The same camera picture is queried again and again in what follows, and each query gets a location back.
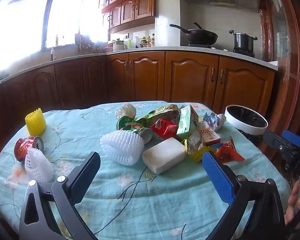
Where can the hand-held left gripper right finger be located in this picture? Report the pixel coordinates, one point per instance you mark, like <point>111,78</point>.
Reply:
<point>218,180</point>

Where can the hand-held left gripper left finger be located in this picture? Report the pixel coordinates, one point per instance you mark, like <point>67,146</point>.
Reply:
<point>83,180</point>

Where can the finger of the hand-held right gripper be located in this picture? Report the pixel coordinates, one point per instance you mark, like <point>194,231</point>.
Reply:
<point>275,141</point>
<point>292,137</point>

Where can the white bin with black bag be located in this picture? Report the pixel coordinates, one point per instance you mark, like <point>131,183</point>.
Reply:
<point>247,120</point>

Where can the green spout pouch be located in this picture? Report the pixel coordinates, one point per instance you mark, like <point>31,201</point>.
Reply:
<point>162,112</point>

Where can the person's right hand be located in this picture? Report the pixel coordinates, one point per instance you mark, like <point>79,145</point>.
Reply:
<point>292,202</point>

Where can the yellow wrapper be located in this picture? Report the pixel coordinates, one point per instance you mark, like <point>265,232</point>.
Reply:
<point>198,155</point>

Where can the clear plastic wrapper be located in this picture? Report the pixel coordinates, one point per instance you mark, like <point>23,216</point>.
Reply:
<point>195,141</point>

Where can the white and red box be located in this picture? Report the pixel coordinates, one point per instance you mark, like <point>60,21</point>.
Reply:
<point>208,135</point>

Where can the small white foam fruit net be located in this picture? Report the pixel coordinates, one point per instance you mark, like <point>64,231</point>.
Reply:
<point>38,166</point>

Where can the teal floral tablecloth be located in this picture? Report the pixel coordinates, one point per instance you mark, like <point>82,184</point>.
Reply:
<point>130,200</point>

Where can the large white foam fruit net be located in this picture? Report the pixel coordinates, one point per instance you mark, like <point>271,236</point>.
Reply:
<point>122,146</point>

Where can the white foam block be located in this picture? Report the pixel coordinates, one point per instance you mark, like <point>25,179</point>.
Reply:
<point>165,153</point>

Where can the crumpled printed paper ball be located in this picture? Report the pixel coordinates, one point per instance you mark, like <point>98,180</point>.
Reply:
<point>215,120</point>

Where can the crushed red can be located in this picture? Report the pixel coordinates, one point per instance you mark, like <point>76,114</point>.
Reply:
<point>26,147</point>

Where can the green paper box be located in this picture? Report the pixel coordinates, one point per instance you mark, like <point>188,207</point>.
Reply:
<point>186,122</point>

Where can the green can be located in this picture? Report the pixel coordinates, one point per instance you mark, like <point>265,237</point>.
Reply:
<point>130,125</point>

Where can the red snack wrapper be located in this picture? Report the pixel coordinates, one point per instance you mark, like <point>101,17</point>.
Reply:
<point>165,128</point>

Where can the yellow foam fruit net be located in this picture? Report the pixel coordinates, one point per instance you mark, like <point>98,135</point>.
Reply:
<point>35,121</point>

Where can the crumpled white tissue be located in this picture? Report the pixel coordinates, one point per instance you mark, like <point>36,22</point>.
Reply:
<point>126,110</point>

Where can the wooden glass door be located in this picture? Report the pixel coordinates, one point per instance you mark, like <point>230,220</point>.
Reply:
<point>285,42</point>

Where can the steel cooking pot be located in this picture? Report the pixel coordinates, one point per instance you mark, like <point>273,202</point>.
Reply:
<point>243,41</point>

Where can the black gas stove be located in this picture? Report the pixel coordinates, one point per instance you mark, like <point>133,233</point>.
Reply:
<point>222,48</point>

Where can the wooden lower cabinets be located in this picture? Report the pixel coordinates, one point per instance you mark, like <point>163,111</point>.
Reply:
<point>185,77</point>

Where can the wooden cabinets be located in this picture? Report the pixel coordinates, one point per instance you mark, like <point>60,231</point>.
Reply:
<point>185,77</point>
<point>132,2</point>

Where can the white kitchen countertop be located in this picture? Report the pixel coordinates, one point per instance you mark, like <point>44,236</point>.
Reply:
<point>65,60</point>

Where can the black wok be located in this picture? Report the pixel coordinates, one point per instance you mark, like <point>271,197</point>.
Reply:
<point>202,36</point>

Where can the utensil rack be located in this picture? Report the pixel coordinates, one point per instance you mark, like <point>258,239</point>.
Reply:
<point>86,43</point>

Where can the white electric cooker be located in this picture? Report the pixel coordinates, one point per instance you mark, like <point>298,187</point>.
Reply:
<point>118,45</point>

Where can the group of seasoning bottles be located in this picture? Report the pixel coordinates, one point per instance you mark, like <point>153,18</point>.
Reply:
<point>147,41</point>

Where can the kitchen window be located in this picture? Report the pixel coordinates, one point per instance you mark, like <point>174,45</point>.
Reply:
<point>27,25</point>

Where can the wooden upper cabinets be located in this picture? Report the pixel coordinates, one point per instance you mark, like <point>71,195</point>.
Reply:
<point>132,2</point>

